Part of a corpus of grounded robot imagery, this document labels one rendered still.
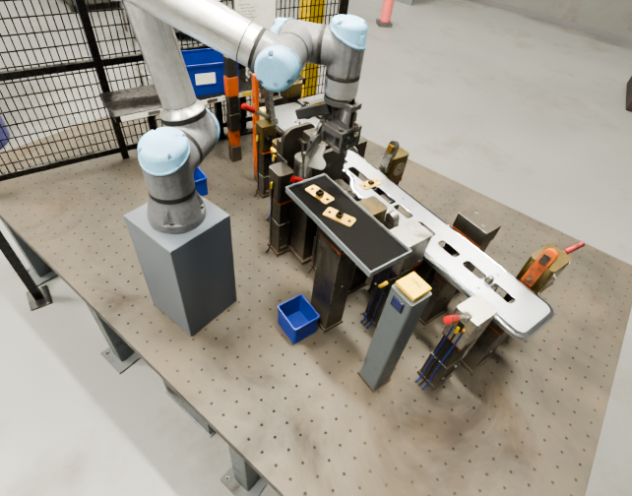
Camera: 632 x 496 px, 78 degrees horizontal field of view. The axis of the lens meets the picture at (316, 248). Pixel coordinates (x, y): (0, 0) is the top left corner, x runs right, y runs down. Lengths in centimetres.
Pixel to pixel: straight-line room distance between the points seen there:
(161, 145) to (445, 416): 107
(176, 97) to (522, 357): 132
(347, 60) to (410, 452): 101
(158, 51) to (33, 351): 173
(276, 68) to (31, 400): 188
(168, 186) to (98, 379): 136
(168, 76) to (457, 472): 124
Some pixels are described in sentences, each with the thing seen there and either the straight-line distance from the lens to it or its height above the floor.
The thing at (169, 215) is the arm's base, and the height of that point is 115.
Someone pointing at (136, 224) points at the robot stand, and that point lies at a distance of 114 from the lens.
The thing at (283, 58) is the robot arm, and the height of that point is 158.
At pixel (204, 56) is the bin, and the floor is 113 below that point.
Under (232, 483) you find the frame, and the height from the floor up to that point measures 1.
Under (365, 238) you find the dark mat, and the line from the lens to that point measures 100.
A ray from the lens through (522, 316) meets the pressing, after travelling 123.
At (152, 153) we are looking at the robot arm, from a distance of 99.
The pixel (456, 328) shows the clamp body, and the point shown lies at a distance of 110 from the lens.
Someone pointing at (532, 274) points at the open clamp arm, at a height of 102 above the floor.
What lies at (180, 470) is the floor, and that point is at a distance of 194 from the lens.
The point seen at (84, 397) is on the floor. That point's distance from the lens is 218.
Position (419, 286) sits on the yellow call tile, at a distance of 94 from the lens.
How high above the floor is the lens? 184
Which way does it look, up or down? 46 degrees down
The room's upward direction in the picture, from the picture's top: 8 degrees clockwise
